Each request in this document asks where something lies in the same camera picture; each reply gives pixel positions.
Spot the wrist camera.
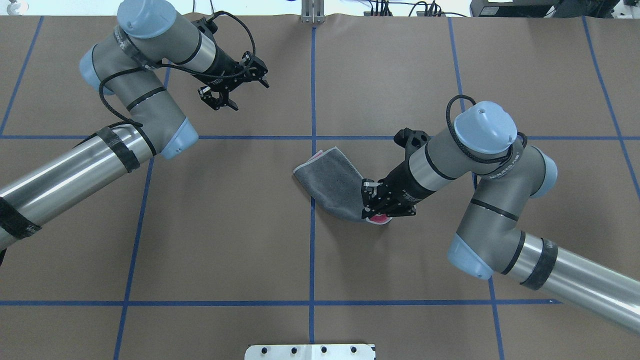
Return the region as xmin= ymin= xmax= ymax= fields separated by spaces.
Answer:
xmin=393 ymin=127 xmax=432 ymax=160
xmin=191 ymin=16 xmax=218 ymax=39

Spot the aluminium frame post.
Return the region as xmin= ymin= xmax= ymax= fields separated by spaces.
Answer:
xmin=301 ymin=0 xmax=326 ymax=24

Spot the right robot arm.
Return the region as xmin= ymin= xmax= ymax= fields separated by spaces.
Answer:
xmin=360 ymin=95 xmax=640 ymax=333

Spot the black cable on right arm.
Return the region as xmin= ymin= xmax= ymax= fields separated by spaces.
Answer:
xmin=445 ymin=94 xmax=528 ymax=164

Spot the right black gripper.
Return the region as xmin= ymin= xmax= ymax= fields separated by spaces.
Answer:
xmin=361 ymin=165 xmax=426 ymax=221

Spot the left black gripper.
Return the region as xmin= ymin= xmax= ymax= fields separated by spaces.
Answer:
xmin=198 ymin=49 xmax=270 ymax=111

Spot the pink towel with grey back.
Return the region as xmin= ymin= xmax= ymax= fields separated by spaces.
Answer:
xmin=293 ymin=146 xmax=392 ymax=225

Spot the white mounting plate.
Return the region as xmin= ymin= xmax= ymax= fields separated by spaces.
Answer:
xmin=244 ymin=343 xmax=377 ymax=360

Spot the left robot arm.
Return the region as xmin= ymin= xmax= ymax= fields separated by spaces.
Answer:
xmin=0 ymin=0 xmax=269 ymax=252

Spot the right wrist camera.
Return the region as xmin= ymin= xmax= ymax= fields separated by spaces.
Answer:
xmin=393 ymin=127 xmax=432 ymax=160

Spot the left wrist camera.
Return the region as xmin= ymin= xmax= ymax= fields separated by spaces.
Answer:
xmin=191 ymin=16 xmax=218 ymax=39

